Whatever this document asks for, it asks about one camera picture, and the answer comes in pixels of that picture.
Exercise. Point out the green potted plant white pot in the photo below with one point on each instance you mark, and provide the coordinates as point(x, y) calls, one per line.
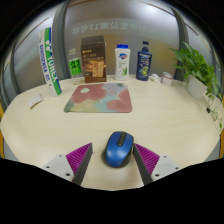
point(196, 86)

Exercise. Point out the small white patterned packet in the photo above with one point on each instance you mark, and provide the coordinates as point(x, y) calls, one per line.
point(35, 100)

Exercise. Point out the blue and black computer mouse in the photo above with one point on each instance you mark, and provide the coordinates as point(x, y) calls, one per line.
point(118, 151)

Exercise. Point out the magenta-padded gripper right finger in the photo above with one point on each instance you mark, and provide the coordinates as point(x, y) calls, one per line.
point(146, 159)

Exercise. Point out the white lotion bottle blue cap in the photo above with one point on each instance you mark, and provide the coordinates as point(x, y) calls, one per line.
point(122, 63)

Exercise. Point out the dark blue shampoo bottle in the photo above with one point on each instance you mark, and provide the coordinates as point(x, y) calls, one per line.
point(144, 65)

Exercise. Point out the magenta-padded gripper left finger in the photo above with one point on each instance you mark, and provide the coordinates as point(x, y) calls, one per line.
point(80, 159)

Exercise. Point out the small white jar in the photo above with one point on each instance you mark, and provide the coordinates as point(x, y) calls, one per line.
point(166, 79)

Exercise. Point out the clear bottle with green label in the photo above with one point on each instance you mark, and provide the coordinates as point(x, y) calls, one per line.
point(75, 66)

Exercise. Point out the brown cracker box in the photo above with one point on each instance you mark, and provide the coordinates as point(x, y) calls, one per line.
point(94, 60)

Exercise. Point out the white and green shuttlecock tube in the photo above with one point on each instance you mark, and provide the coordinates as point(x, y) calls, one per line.
point(50, 63)

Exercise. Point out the floral pastel mouse pad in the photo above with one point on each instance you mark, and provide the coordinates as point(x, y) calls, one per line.
point(100, 98)

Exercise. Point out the crumpled white tissue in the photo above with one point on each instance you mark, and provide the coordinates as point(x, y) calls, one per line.
point(155, 78)

